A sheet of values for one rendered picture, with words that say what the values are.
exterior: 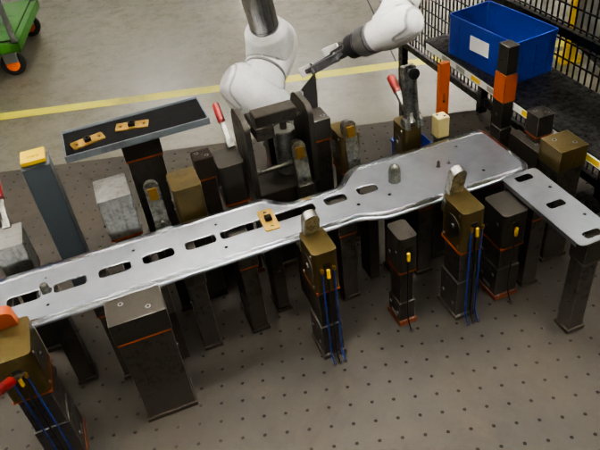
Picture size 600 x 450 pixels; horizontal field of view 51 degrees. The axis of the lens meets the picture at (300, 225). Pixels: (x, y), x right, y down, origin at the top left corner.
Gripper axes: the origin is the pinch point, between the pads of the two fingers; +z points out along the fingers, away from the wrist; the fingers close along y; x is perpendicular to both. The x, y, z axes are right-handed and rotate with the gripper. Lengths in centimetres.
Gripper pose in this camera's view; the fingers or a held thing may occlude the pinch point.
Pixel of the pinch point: (314, 62)
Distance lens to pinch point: 208.8
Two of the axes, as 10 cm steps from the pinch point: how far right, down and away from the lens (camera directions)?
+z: -6.5, 0.9, 7.5
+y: 5.7, -6.1, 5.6
